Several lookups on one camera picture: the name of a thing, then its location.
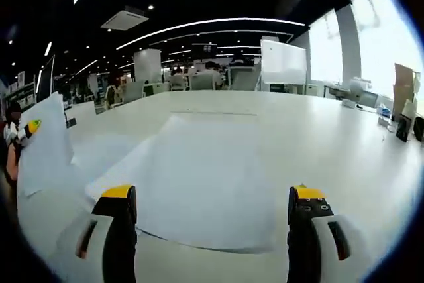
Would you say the storage shelf with white bins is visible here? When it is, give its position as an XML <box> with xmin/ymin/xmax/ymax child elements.
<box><xmin>0</xmin><ymin>72</ymin><xmax>37</xmax><ymax>111</ymax></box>

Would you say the blue tissue pack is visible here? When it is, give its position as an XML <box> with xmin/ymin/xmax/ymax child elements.
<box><xmin>376</xmin><ymin>103</ymin><xmax>394</xmax><ymax>119</ymax></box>

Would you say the white table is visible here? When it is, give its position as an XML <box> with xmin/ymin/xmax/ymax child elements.
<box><xmin>15</xmin><ymin>89</ymin><xmax>421</xmax><ymax>283</ymax></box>

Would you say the cardboard box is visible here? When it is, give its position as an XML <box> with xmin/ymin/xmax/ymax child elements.
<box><xmin>393</xmin><ymin>62</ymin><xmax>424</xmax><ymax>113</ymax></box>

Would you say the white cloth sheet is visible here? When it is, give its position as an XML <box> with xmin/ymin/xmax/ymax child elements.
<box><xmin>71</xmin><ymin>113</ymin><xmax>279</xmax><ymax>254</ymax></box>

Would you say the black computer monitor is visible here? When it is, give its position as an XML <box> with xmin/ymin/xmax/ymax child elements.
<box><xmin>35</xmin><ymin>54</ymin><xmax>56</xmax><ymax>103</ymax></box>

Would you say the white side desk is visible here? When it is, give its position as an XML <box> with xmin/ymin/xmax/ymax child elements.
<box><xmin>64</xmin><ymin>100</ymin><xmax>100</xmax><ymax>121</ymax></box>

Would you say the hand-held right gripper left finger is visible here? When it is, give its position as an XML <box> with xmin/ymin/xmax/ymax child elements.
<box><xmin>56</xmin><ymin>183</ymin><xmax>138</xmax><ymax>283</ymax></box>

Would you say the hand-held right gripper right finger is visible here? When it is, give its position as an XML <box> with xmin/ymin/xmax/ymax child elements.
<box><xmin>286</xmin><ymin>183</ymin><xmax>375</xmax><ymax>283</ymax></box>

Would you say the white rolling whiteboard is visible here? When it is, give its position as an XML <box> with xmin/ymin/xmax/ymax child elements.
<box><xmin>260</xmin><ymin>38</ymin><xmax>308</xmax><ymax>85</ymax></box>

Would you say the large bright window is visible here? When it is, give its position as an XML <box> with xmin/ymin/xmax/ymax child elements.
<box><xmin>308</xmin><ymin>9</ymin><xmax>344</xmax><ymax>84</ymax></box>
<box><xmin>349</xmin><ymin>0</ymin><xmax>421</xmax><ymax>98</ymax></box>

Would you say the row of white office chairs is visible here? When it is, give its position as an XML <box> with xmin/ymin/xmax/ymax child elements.
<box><xmin>94</xmin><ymin>72</ymin><xmax>259</xmax><ymax>115</ymax></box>

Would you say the black desktop stand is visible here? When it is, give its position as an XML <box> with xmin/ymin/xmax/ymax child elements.
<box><xmin>413</xmin><ymin>115</ymin><xmax>424</xmax><ymax>144</ymax></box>
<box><xmin>396</xmin><ymin>116</ymin><xmax>411</xmax><ymax>144</ymax></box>

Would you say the thin curved ceiling light strip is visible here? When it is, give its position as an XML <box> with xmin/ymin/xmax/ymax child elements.
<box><xmin>115</xmin><ymin>17</ymin><xmax>306</xmax><ymax>51</ymax></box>

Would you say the ceiling air conditioner unit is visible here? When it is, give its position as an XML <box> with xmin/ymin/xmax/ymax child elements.
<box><xmin>100</xmin><ymin>5</ymin><xmax>150</xmax><ymax>31</ymax></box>

